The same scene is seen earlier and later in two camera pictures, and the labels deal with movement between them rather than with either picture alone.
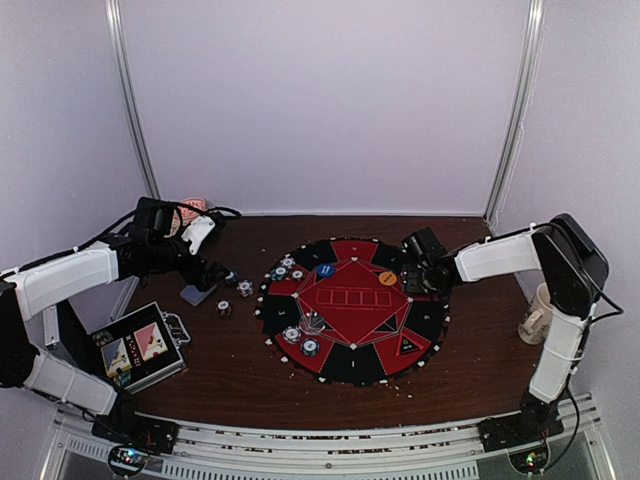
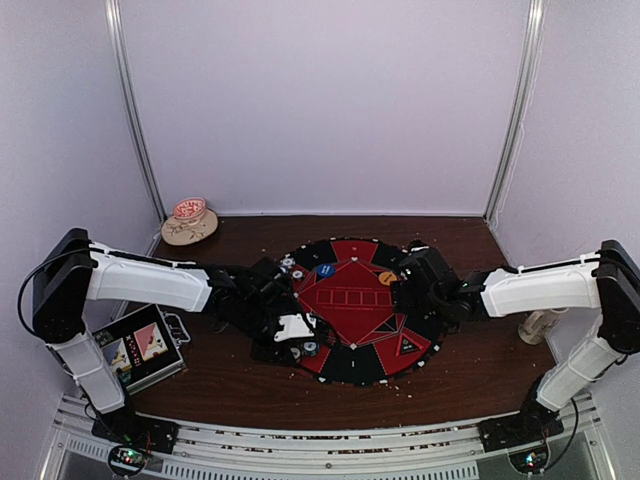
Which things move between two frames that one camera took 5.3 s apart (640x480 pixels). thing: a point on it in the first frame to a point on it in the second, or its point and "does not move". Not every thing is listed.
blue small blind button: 325,270 does not move
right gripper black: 411,283 to 400,298
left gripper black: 207,279 to 281,352
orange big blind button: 387,278 does not move
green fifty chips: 309,346 does not move
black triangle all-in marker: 407,346 does not move
